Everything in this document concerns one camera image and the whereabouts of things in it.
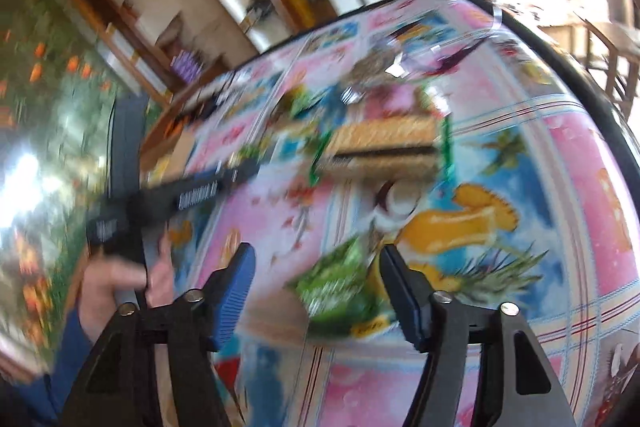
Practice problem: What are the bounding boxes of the flower mural panel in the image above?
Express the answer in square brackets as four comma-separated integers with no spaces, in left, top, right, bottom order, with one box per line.
[1,0,138,378]

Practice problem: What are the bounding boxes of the purple spray can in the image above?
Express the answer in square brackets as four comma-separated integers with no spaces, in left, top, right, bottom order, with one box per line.
[182,50,204,77]
[171,51,193,82]

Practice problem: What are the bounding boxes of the green peas bag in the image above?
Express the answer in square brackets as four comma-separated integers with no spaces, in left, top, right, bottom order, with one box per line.
[286,234,397,341]

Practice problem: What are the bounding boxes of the green soda cracker pack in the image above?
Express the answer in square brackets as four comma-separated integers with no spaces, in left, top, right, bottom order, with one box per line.
[309,115,454,184]

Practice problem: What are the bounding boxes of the cardboard box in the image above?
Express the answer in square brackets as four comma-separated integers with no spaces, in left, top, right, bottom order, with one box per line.
[140,130,195,187]

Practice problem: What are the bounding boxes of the person's left hand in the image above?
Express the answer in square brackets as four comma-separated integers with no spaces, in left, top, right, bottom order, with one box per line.
[77,232,175,343]

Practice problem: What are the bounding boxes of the wooden side table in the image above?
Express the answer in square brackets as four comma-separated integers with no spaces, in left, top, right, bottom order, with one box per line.
[582,18,639,120]

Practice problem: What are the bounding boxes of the black frame eyeglasses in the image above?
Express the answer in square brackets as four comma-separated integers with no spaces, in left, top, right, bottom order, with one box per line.
[383,4,503,80]

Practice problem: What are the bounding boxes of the black white patterned cloth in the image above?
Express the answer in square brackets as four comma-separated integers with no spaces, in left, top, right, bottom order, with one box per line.
[175,72,240,124]

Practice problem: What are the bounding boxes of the blue sleeve forearm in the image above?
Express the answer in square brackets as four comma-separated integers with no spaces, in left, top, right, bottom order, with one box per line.
[0,309,92,427]

